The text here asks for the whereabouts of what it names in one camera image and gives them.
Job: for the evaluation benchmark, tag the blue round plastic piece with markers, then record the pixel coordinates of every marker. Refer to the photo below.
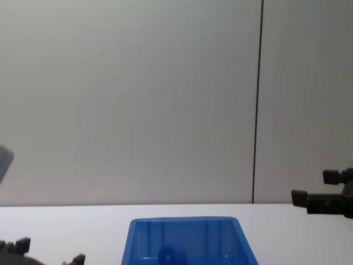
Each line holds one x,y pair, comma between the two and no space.
168,255

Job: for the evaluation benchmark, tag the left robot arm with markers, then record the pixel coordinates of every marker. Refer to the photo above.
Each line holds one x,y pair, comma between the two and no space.
5,163

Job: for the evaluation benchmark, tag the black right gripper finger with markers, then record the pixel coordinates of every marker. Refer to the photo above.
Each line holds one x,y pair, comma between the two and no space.
332,176
322,203

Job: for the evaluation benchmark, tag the blue plastic bin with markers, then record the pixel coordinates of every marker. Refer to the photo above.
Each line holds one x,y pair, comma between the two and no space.
143,243

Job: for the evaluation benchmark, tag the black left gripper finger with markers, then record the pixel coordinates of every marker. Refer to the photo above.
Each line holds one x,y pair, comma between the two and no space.
19,245
77,260

